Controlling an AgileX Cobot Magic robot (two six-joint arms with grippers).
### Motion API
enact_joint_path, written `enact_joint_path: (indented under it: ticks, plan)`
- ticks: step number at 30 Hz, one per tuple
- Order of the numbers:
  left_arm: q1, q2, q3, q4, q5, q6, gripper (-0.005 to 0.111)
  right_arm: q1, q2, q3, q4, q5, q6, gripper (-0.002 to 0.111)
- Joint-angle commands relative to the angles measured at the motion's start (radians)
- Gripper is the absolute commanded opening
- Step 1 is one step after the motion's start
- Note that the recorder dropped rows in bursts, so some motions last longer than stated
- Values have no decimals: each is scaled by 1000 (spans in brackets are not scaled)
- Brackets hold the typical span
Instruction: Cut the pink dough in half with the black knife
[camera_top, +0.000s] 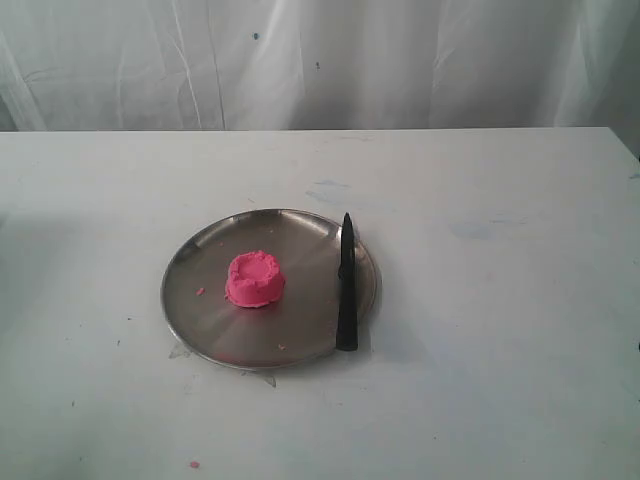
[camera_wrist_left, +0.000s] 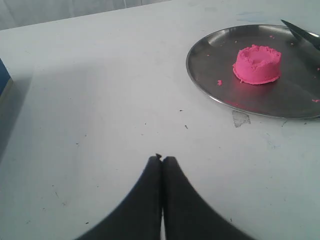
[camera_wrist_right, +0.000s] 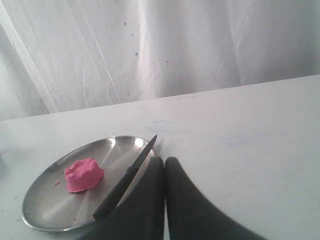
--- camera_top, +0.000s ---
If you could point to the white plastic backdrop sheet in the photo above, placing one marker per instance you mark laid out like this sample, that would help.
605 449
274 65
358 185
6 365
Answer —
252 65

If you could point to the black knife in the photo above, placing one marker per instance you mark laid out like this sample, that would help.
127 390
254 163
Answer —
347 323

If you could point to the round stainless steel plate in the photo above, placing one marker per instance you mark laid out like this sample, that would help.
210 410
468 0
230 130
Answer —
301 326

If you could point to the pink play dough lump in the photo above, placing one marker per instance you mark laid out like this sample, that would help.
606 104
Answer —
254 280

